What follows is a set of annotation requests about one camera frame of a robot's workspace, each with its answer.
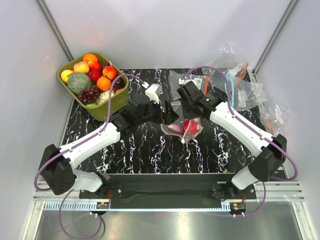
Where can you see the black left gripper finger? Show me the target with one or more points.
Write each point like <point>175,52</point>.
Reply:
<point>172,117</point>
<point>167,111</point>

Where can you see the purple onion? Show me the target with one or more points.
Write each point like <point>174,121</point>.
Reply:
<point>176,128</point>

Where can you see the red orange fruit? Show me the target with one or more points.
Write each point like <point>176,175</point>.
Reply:
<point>94,66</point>

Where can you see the white cauliflower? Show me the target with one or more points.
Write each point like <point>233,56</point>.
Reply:
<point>104,97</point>

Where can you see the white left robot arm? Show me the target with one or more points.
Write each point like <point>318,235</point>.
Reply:
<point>58,165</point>

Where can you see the red apple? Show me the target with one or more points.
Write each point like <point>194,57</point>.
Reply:
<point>192,127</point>

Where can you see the yellow lemon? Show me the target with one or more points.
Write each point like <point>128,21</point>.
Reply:
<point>65,75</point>

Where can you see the dotted clear zip bag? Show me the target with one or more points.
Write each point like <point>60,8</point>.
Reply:
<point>184,138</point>

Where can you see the orange tangerine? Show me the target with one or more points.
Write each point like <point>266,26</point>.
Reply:
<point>104,84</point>

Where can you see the green vegetable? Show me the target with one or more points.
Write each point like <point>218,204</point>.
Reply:
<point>91,105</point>

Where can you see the red zipper clear bag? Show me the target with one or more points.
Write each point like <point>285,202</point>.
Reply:
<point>174,80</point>

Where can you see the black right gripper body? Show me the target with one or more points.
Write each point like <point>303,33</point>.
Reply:
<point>188,112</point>

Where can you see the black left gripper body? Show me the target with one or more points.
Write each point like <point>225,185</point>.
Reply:
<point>153,114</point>

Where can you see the blue zipper clear bag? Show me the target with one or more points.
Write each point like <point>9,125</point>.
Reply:
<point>245,95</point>

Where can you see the orange at bin back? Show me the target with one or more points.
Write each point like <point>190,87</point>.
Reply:
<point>90,57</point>

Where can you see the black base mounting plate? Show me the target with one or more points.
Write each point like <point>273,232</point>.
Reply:
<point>172,184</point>

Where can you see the pink yellow peach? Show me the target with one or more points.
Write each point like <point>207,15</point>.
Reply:
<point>81,67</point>

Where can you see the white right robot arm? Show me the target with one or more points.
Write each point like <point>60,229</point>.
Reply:
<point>268,151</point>

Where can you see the black marbled table mat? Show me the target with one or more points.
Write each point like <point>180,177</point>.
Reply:
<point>150,151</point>

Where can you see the dark purple grape bunch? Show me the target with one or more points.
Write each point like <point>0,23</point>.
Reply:
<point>89,95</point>

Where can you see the red strawberry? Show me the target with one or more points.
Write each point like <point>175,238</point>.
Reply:
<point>94,75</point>

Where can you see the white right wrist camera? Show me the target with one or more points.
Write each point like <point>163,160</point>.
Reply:
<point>197,81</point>

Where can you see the dark plum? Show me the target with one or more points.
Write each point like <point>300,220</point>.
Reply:
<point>119,84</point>

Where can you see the crumpled clear bag pile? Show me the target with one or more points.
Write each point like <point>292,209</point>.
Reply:
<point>273,115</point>

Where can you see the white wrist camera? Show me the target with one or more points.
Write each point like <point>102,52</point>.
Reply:
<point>197,81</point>
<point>151,94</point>

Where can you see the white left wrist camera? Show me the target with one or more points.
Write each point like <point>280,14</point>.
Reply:
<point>151,94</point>

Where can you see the green broccoli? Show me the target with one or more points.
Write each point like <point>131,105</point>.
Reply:
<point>78,82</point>

